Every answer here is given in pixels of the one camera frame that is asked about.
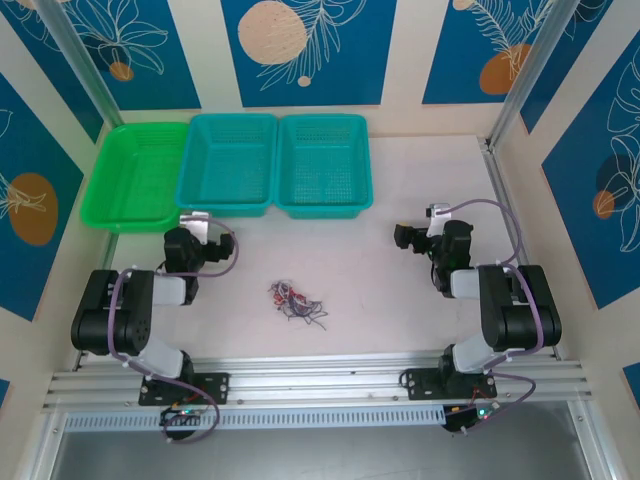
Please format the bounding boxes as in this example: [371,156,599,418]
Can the wide aluminium base rail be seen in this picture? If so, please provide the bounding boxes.
[42,351,595,412]

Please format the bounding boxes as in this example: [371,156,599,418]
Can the grey slotted cable duct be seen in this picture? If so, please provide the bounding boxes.
[63,404,447,432]

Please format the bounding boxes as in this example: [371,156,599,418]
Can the aluminium frame post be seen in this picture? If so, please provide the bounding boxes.
[34,0,125,130]
[487,0,576,147]

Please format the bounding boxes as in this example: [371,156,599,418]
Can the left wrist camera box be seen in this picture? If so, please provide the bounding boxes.
[178,210,212,246]

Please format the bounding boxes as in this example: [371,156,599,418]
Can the teal plastic basket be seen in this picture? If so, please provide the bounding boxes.
[174,113,280,220]
[273,113,375,221]

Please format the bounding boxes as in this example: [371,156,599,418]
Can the green plastic basket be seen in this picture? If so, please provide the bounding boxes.
[79,122,191,235]

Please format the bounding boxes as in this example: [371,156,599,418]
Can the thin purple grey cable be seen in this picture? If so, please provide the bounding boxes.
[267,279,330,334]

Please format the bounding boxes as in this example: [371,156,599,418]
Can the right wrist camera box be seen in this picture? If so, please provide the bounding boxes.
[425,201,454,239]

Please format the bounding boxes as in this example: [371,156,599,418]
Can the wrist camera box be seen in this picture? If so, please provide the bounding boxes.
[425,201,454,239]
[178,210,212,246]

